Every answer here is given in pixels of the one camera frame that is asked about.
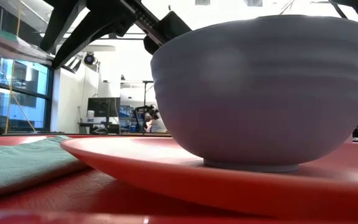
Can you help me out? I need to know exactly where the dark office desk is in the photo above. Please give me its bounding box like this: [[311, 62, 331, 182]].
[[77, 121, 121, 135]]

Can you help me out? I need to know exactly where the black T-shaped stand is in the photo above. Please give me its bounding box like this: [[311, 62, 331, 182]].
[[103, 80, 155, 134]]

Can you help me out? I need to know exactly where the long strip light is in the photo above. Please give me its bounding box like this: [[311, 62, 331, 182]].
[[104, 32, 147, 40]]

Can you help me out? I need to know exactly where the red plastic tray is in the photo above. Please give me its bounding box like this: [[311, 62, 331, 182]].
[[0, 133, 358, 224]]

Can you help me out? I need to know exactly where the black computer monitor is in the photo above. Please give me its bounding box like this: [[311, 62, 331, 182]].
[[87, 96, 121, 118]]

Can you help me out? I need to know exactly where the person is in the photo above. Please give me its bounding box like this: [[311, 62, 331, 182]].
[[144, 113, 168, 134]]

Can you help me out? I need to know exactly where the blue storage shelf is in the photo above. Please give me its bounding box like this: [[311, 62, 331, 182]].
[[119, 105, 138, 133]]

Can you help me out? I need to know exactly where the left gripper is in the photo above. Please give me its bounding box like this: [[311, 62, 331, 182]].
[[51, 0, 193, 69]]

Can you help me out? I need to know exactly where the thin yellow cord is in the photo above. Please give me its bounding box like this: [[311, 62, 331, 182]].
[[5, 0, 22, 134]]

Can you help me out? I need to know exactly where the pink plastic plate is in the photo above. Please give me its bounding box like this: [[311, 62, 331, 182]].
[[60, 136, 358, 220]]

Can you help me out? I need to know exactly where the teal cloth napkin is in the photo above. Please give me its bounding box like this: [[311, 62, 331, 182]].
[[0, 135, 88, 200]]

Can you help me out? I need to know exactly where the round dark dome camera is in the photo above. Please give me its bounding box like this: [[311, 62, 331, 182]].
[[83, 52, 96, 66]]

